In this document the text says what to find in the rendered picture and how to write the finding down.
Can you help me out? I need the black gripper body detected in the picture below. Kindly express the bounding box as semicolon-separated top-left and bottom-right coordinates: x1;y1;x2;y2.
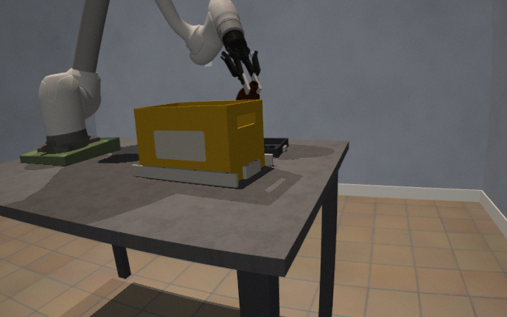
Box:
222;30;250;61

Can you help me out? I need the orange and blue bottle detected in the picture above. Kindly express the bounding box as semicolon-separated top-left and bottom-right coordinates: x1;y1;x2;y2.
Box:
236;80;260;100

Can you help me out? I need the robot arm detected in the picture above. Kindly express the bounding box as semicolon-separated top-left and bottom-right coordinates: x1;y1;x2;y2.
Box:
37;0;245;153

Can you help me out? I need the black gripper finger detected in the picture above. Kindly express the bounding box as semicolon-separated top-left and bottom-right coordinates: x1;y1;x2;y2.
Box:
221;47;250;95
242;47;262;94

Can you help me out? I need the yellow-brown crate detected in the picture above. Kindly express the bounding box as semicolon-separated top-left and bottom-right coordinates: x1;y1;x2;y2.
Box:
134;100;265;181

